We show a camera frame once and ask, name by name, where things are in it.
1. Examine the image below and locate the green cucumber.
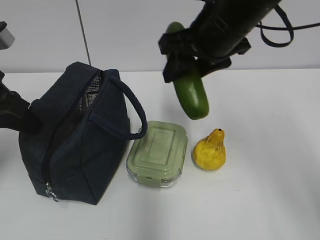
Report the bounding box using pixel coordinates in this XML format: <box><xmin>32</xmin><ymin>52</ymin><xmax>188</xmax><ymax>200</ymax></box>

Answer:
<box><xmin>165</xmin><ymin>21</ymin><xmax>210</xmax><ymax>120</ymax></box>

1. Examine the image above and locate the green lid glass container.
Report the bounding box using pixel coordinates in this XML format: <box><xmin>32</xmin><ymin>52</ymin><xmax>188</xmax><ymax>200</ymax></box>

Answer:
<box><xmin>126</xmin><ymin>120</ymin><xmax>188</xmax><ymax>188</ymax></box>

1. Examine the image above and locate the dark navy lunch bag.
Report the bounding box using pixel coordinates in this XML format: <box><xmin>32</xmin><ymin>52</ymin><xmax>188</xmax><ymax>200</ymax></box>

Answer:
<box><xmin>18</xmin><ymin>62</ymin><xmax>148</xmax><ymax>205</ymax></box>

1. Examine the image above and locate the yellow pear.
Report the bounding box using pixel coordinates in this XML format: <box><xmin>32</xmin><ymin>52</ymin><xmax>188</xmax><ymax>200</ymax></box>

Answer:
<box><xmin>192</xmin><ymin>128</ymin><xmax>227</xmax><ymax>171</ymax></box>

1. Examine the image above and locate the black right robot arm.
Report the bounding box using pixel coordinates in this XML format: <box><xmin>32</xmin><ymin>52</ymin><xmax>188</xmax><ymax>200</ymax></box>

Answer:
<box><xmin>158</xmin><ymin>0</ymin><xmax>279</xmax><ymax>83</ymax></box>

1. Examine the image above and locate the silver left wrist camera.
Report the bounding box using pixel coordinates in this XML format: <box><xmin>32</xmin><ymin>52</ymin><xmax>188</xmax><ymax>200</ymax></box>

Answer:
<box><xmin>0</xmin><ymin>21</ymin><xmax>15</xmax><ymax>50</ymax></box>

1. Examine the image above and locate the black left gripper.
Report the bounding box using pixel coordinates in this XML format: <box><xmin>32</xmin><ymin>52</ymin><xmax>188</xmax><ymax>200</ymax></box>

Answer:
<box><xmin>0</xmin><ymin>71</ymin><xmax>43</xmax><ymax>134</ymax></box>

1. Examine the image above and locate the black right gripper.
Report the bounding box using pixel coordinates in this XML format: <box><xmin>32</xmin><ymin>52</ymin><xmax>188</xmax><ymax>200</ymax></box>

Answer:
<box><xmin>158</xmin><ymin>14</ymin><xmax>251</xmax><ymax>83</ymax></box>

